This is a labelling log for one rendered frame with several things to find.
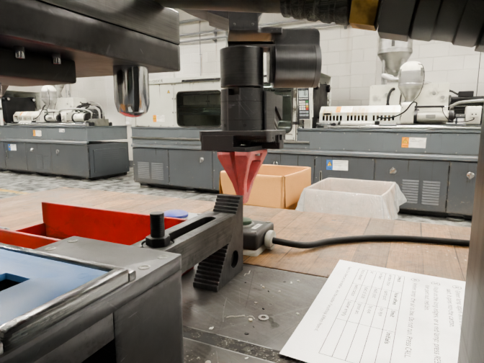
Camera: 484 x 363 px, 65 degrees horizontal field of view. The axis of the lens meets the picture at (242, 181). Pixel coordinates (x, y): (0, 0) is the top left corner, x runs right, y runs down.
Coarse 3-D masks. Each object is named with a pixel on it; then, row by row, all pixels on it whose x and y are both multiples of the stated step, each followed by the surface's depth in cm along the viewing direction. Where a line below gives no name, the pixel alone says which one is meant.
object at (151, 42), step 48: (0, 0) 13; (48, 0) 15; (96, 0) 17; (144, 0) 20; (0, 48) 16; (48, 48) 16; (96, 48) 18; (144, 48) 21; (0, 96) 19; (144, 96) 22
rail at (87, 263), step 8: (0, 248) 26; (8, 248) 25; (16, 248) 25; (24, 248) 25; (40, 256) 24; (48, 256) 24; (56, 256) 24; (64, 256) 24; (80, 264) 23; (88, 264) 22; (96, 264) 22; (104, 264) 22; (128, 272) 21
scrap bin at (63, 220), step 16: (48, 208) 53; (64, 208) 52; (80, 208) 51; (96, 208) 50; (48, 224) 54; (64, 224) 52; (80, 224) 51; (96, 224) 50; (112, 224) 49; (128, 224) 48; (144, 224) 46; (176, 224) 44; (0, 240) 40; (16, 240) 39; (32, 240) 38; (48, 240) 37; (112, 240) 49; (128, 240) 48
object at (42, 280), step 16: (0, 256) 24; (16, 256) 24; (32, 256) 24; (0, 272) 21; (16, 272) 21; (32, 272) 21; (48, 272) 21; (64, 272) 21; (80, 272) 21; (96, 272) 21; (16, 288) 19; (32, 288) 19; (48, 288) 19; (64, 288) 19; (0, 304) 18; (16, 304) 18; (32, 304) 18; (0, 320) 16
